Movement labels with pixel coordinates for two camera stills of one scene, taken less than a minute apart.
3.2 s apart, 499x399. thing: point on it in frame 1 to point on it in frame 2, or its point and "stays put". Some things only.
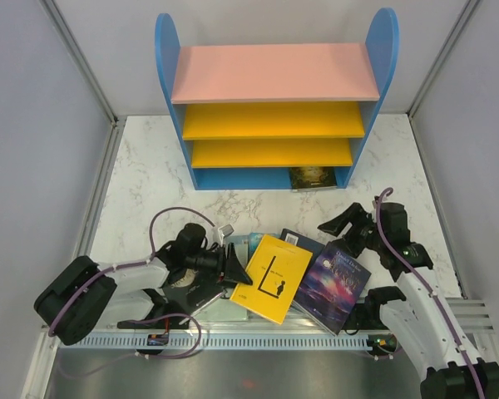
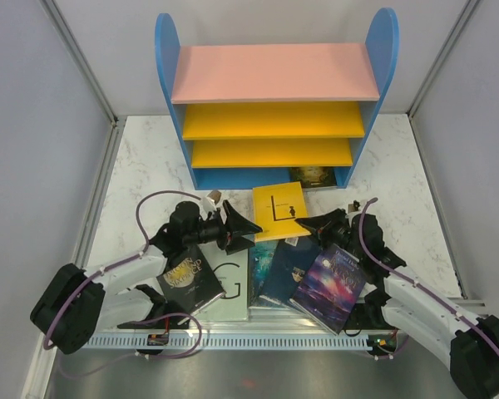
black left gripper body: x=209 y=260 to x=209 y=230
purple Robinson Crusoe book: x=330 y=287 stays put
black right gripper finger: x=354 y=214 to x=323 y=224
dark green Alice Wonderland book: x=312 y=176 stays put
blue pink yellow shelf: x=246 y=114 stays put
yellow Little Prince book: x=275 y=270 to x=276 y=209
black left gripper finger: x=235 y=271 to x=236 y=223
